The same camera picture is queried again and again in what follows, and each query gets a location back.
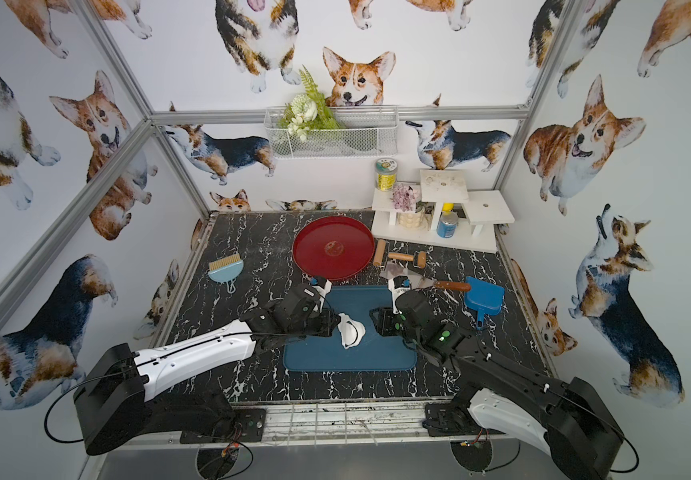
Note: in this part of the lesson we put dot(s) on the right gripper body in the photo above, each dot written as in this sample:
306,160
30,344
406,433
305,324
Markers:
386,321

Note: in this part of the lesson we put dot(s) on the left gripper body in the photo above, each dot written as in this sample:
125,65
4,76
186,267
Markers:
327,314

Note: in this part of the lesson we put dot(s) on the white dough piece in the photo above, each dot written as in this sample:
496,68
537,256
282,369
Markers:
351,331

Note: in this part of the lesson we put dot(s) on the metal dough scraper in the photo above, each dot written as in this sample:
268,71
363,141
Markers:
393,269

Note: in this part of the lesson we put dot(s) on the wooden double roller pin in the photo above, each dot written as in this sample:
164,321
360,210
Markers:
418,259

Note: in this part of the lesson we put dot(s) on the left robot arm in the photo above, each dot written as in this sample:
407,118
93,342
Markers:
127,393

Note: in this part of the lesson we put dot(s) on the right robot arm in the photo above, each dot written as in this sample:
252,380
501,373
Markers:
566,420

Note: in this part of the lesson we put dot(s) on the red round tray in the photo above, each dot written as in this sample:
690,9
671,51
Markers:
334,247

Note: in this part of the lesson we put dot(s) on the light blue hand brush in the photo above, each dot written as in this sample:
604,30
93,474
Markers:
226,271

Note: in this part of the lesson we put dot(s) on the blue can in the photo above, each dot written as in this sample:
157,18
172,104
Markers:
447,225

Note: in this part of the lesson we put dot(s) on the white tiered shelf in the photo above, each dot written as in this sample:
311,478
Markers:
461,219

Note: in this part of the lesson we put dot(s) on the pink flower decoration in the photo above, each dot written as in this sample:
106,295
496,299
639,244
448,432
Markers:
405,197

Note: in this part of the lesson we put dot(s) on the yellow sunflower seed can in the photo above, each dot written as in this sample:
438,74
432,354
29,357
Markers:
385,174

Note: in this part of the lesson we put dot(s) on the artificial green white flowers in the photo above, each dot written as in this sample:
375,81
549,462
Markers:
308,113

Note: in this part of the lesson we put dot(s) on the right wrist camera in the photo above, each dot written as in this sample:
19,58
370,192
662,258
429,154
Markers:
398,286

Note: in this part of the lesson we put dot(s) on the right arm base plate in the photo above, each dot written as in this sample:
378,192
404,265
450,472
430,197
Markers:
448,420

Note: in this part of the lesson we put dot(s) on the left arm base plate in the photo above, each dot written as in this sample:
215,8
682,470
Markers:
248,426

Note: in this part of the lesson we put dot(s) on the white wire wall basket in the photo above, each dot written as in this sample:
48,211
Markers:
362,132

